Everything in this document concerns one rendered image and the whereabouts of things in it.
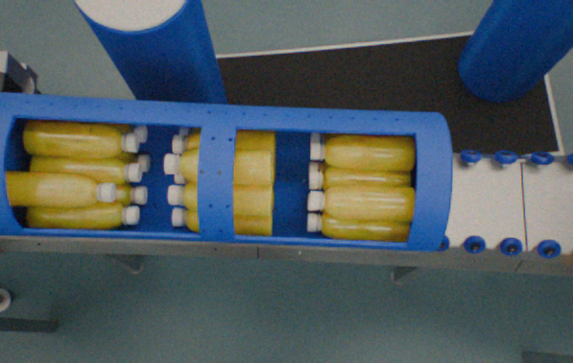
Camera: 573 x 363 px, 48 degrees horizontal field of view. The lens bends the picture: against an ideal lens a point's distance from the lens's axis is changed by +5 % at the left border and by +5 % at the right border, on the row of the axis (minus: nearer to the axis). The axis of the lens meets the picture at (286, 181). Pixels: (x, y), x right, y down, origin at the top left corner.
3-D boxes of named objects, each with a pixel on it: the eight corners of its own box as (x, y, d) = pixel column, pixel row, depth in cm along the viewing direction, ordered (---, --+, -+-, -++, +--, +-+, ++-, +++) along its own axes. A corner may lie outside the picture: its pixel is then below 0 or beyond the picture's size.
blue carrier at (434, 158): (421, 257, 138) (455, 244, 110) (24, 242, 139) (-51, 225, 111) (420, 134, 144) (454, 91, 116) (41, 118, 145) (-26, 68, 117)
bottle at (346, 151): (416, 167, 122) (319, 163, 122) (409, 175, 129) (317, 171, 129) (416, 132, 123) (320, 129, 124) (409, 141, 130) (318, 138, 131)
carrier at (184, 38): (226, 77, 235) (152, 82, 235) (189, -84, 151) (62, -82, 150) (231, 148, 228) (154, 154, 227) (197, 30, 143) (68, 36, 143)
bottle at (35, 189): (12, 171, 129) (111, 175, 129) (10, 206, 128) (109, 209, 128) (-7, 168, 122) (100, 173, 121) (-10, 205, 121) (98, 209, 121)
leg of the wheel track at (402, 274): (406, 285, 230) (449, 263, 169) (391, 284, 230) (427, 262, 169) (406, 269, 231) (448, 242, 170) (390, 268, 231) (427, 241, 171)
